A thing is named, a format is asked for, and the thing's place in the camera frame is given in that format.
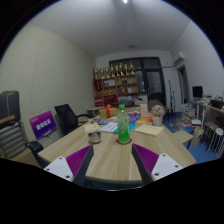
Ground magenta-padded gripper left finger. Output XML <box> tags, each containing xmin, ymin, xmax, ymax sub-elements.
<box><xmin>43</xmin><ymin>144</ymin><xmax>95</xmax><ymax>187</ymax></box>

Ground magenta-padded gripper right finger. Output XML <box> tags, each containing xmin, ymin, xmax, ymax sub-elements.
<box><xmin>130</xmin><ymin>143</ymin><xmax>184</xmax><ymax>186</ymax></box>

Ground green drink bottle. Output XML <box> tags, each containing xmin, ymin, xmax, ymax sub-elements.
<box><xmin>116</xmin><ymin>104</ymin><xmax>131</xmax><ymax>145</ymax></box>

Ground light wooden side table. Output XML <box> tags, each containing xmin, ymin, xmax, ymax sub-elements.
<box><xmin>172</xmin><ymin>129</ymin><xmax>194</xmax><ymax>150</ymax></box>

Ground flat round red coaster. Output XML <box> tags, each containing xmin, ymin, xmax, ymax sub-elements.
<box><xmin>116</xmin><ymin>137</ymin><xmax>133</xmax><ymax>146</ymax></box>

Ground brown paper bag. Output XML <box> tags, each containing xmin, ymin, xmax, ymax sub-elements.
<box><xmin>191</xmin><ymin>125</ymin><xmax>205</xmax><ymax>147</ymax></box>

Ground purple sign board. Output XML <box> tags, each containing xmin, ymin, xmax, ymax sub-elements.
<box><xmin>29</xmin><ymin>110</ymin><xmax>58</xmax><ymax>141</ymax></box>

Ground small steel cup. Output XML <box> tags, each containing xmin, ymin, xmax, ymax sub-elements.
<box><xmin>87</xmin><ymin>131</ymin><xmax>102</xmax><ymax>145</ymax></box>

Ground red and yellow book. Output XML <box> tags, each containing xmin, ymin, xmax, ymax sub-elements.
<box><xmin>134</xmin><ymin>116</ymin><xmax>154</xmax><ymax>126</ymax></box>

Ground cream book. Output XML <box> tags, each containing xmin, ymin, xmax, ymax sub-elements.
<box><xmin>83</xmin><ymin>122</ymin><xmax>101</xmax><ymax>134</ymax></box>

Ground pink flowers in white pot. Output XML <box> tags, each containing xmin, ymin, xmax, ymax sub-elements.
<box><xmin>150</xmin><ymin>104</ymin><xmax>166</xmax><ymax>127</ymax></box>

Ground striped cushion wooden chair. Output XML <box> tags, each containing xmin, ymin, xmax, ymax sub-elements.
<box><xmin>0</xmin><ymin>114</ymin><xmax>29</xmax><ymax>160</ymax></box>

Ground orange standing card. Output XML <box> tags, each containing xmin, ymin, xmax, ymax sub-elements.
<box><xmin>139</xmin><ymin>103</ymin><xmax>149</xmax><ymax>118</ymax></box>

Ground grey armchair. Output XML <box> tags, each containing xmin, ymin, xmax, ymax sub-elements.
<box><xmin>147</xmin><ymin>99</ymin><xmax>169</xmax><ymax>116</ymax></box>

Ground white round stool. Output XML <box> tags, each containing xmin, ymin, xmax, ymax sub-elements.
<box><xmin>210</xmin><ymin>127</ymin><xmax>224</xmax><ymax>158</ymax></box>

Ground white booklet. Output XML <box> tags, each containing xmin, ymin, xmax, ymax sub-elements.
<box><xmin>98</xmin><ymin>121</ymin><xmax>118</xmax><ymax>134</ymax></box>

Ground yellow gift box red ribbon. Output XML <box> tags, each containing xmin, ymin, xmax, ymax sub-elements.
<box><xmin>99</xmin><ymin>103</ymin><xmax>118</xmax><ymax>120</ymax></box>

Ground cluttered white side desk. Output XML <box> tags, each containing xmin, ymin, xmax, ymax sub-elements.
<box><xmin>194</xmin><ymin>96</ymin><xmax>224</xmax><ymax>148</ymax></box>

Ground black case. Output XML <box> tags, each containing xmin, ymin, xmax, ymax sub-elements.
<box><xmin>0</xmin><ymin>90</ymin><xmax>22</xmax><ymax>129</ymax></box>

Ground computer monitor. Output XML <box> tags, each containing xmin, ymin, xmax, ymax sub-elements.
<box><xmin>191</xmin><ymin>85</ymin><xmax>204</xmax><ymax>99</ymax></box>

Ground dark framed glass door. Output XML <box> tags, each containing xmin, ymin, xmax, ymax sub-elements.
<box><xmin>108</xmin><ymin>57</ymin><xmax>167</xmax><ymax>106</ymax></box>

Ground wooden shelf unit with trophies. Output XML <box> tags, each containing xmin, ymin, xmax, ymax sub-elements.
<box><xmin>92</xmin><ymin>61</ymin><xmax>139</xmax><ymax>108</ymax></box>

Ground white wall air conditioner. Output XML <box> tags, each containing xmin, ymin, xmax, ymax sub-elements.
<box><xmin>172</xmin><ymin>50</ymin><xmax>186</xmax><ymax>66</ymax></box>

